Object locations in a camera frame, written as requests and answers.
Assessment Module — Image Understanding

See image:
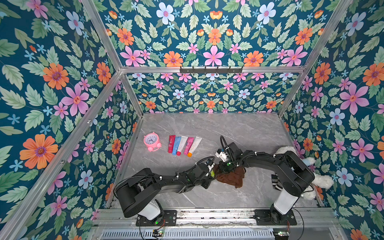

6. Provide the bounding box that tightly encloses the striped black white cloth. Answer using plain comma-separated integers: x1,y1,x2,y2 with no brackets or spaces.
271,174,283,191

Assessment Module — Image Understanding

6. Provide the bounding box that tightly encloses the white teddy bear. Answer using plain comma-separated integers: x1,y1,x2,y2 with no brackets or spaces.
276,146,334,200

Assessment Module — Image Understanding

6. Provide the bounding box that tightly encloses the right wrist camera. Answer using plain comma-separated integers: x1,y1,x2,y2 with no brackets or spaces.
215,149,230,163

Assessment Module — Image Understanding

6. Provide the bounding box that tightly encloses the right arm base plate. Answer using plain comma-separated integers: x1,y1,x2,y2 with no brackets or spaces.
253,209,297,226

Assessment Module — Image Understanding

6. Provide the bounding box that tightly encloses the white toothpaste tube orange cap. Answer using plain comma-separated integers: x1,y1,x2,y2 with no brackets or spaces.
187,137,202,157

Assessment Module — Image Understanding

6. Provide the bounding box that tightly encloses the pink toothpaste tube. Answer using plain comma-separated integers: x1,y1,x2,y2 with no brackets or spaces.
184,137,195,156

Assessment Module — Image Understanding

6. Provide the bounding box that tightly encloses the brown cloth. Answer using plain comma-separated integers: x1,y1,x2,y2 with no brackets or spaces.
215,167,246,189

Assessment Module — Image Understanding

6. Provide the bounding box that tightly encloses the magenta toothpaste tube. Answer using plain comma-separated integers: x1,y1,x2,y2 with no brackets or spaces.
168,135,176,154

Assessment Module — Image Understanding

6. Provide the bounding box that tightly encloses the pink alarm clock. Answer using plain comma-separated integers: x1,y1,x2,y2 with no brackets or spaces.
143,132,162,152

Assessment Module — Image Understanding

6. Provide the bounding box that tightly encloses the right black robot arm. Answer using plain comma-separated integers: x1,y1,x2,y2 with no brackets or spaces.
216,143,315,226

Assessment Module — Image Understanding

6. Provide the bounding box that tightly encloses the blue toothpaste tube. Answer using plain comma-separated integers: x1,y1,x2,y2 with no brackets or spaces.
172,137,181,156

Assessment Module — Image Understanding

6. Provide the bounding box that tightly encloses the metal hook rail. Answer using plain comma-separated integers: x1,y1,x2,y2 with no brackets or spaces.
179,66,243,75

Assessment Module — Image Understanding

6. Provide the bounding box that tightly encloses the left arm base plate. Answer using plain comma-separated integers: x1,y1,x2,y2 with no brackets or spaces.
136,210,178,227

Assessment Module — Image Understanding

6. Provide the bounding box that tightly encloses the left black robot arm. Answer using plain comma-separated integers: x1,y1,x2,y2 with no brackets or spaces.
114,161,215,220

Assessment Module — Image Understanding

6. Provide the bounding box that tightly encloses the white toothpaste tube red cap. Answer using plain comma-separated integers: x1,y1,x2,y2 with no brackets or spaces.
177,136,188,156

